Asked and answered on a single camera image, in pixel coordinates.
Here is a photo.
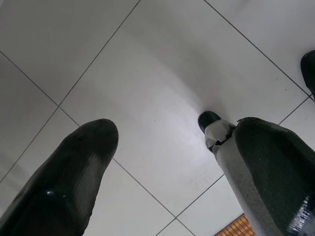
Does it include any orange woven mat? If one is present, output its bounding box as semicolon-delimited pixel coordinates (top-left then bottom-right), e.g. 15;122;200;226
213;213;258;236

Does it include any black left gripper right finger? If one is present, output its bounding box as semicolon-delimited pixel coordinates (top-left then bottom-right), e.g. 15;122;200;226
233;117;315;236

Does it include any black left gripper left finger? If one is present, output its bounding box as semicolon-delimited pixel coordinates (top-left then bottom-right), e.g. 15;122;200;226
0;119;120;236

